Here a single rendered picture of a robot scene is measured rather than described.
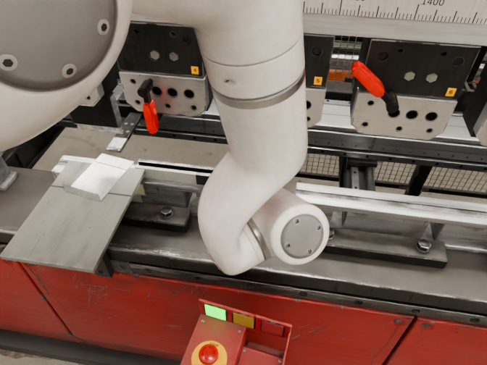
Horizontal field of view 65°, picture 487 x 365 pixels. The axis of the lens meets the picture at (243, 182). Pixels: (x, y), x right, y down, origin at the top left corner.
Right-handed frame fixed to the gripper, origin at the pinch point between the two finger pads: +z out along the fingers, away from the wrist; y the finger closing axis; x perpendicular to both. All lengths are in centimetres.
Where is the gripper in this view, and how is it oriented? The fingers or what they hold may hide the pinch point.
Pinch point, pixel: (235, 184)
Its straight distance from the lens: 79.1
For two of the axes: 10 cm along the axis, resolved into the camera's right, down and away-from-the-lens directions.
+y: -1.7, -9.5, -2.7
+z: -3.0, -2.1, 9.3
